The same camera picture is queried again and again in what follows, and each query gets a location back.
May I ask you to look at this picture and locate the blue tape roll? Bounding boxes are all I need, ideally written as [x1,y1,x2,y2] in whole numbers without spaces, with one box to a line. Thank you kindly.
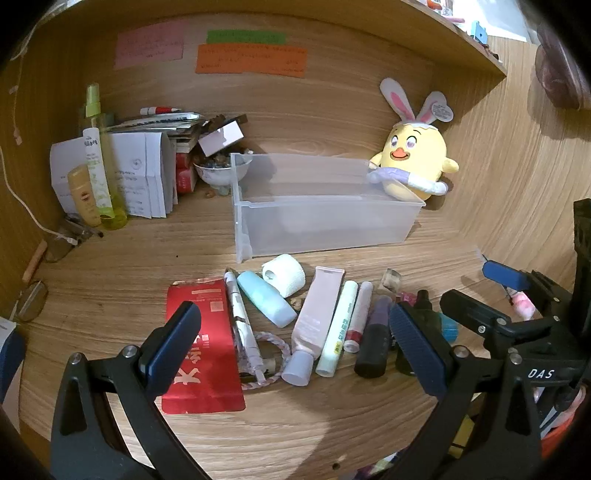
[439,312,459,344]

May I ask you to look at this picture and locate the red foil pouch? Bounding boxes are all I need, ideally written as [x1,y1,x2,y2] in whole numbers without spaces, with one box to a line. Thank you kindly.
[161,277,245,415]

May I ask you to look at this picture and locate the purple black spray bottle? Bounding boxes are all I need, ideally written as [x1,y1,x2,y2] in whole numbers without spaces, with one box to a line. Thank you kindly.
[353,295,393,379]

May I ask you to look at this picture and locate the white red lip tube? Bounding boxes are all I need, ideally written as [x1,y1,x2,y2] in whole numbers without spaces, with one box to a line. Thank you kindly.
[344,281,374,354]

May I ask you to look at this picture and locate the braided pink white bracelet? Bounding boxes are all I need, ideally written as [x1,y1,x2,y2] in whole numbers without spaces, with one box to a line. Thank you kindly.
[238,330,293,391]

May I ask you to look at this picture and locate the white pen with cap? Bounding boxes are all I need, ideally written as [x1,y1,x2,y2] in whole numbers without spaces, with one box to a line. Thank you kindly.
[223,269,266,385]

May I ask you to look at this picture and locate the white green lip tube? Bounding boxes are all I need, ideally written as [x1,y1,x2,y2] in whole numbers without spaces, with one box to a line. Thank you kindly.
[315,280,359,378]

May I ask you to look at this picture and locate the light blue tube bottle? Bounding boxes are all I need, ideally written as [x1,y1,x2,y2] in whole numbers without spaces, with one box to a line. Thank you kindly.
[238,271,297,328]

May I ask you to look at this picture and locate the pink cosmetic tube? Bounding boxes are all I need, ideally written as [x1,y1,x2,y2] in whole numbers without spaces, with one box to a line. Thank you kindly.
[281,266,345,387]

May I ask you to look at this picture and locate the white round jar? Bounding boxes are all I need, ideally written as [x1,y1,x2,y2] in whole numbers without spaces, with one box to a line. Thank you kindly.
[262,254,305,298]

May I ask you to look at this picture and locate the eyeglasses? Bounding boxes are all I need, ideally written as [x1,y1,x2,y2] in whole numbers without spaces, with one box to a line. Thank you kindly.
[10,280,48,323]

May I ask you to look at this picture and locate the yellow chick plush toy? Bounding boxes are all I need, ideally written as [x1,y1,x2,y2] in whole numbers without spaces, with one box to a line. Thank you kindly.
[369,78,459,201]

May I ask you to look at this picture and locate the clear plastic storage bin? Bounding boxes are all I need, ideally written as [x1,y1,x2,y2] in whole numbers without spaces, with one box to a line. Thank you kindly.
[230,153,425,263]

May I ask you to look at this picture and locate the white bowl of trinkets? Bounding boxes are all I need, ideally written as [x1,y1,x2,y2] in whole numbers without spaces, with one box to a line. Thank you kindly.
[193,149,254,196]

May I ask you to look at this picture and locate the white paper boxes stack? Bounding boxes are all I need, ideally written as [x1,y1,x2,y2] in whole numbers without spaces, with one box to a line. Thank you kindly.
[49,132,177,219]

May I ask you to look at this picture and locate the yellow sunscreen bottle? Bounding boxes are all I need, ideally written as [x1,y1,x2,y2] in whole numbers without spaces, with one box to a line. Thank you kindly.
[67,164,101,227]

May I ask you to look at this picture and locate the tall green spray bottle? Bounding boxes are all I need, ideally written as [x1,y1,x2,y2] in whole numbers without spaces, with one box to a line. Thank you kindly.
[83,83,127,230]

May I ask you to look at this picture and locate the small pink white box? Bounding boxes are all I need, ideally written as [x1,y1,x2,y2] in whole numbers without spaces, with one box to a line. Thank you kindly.
[198,120,245,157]

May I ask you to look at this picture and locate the red white marker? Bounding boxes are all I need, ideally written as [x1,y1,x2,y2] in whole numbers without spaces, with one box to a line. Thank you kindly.
[139,106,181,116]

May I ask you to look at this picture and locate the pink sticky note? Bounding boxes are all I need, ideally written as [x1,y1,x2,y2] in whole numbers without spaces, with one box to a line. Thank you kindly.
[114,19,186,70]

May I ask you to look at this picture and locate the green sticky note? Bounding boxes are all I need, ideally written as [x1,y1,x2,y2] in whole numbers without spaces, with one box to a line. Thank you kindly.
[206,29,287,45]

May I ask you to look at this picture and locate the white charging cable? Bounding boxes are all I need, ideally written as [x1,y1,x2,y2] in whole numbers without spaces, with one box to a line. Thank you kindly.
[0,146,79,246]

